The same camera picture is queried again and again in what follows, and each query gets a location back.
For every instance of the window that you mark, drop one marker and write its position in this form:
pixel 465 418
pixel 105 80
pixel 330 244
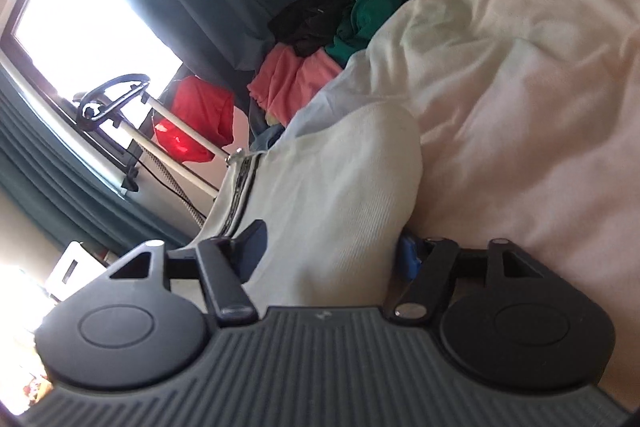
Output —
pixel 90 22

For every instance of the black garment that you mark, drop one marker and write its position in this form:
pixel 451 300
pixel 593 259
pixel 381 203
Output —
pixel 310 19

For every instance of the garment steamer stand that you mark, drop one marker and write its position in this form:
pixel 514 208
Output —
pixel 90 109

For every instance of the pastel bed blanket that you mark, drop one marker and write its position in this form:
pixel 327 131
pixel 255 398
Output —
pixel 525 107

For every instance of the blue grey garment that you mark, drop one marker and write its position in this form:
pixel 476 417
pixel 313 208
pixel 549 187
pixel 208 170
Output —
pixel 267 134

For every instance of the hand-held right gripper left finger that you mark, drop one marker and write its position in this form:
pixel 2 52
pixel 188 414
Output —
pixel 252 252

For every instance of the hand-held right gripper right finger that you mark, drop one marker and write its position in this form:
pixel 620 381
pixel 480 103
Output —
pixel 409 257

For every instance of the white chair with dark frame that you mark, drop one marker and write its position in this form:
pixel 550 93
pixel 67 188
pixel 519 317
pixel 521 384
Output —
pixel 75 264

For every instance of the red garment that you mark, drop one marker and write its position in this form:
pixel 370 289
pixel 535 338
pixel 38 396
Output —
pixel 200 107

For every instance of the green garment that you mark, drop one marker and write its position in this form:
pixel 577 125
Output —
pixel 375 12

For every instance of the cream sweatpants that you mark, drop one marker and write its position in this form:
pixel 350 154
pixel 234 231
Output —
pixel 340 207

